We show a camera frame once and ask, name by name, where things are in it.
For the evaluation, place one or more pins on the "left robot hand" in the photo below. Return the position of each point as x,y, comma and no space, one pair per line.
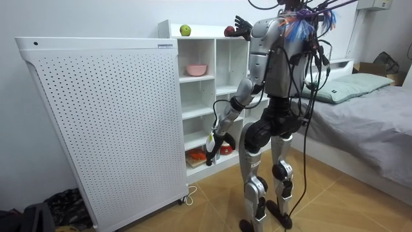
215,146

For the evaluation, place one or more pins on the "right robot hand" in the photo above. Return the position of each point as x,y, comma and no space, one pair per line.
243,29

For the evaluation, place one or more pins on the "red apple soft toy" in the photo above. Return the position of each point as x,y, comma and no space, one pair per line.
228,31

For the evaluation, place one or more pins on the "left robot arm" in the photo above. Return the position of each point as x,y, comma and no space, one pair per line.
257,64

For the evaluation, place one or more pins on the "red round toy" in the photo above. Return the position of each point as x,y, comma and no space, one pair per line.
226,150

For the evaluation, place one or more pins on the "orange soft toy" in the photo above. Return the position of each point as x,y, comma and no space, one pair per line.
197,155

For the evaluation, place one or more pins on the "wooden board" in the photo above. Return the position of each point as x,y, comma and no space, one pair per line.
194,163

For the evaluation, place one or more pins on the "robot legs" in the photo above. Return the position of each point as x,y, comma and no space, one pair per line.
251,161

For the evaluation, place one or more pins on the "white shelf unit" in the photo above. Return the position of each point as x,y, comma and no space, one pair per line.
197,111

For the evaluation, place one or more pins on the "robot body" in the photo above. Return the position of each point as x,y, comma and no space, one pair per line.
280,74

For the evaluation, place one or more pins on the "green apple soft toy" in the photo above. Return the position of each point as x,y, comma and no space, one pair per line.
185,30

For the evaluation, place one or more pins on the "pink bowl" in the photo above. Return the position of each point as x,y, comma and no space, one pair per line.
196,70

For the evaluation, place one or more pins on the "white perforated metal cabinet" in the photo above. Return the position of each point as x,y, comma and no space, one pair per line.
112,129

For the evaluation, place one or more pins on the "grey-green pillow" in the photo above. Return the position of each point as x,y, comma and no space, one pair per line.
338,93
370,81

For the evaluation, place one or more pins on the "cardboard box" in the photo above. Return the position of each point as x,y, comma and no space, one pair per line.
365,68

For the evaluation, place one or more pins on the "grey bed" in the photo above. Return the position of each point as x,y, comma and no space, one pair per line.
370,129

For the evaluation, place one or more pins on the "dark patterned cloth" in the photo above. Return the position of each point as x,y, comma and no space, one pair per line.
69,207

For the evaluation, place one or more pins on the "yellow object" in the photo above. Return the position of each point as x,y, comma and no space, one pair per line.
67,229

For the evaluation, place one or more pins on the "white wall box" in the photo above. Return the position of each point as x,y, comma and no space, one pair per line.
375,4

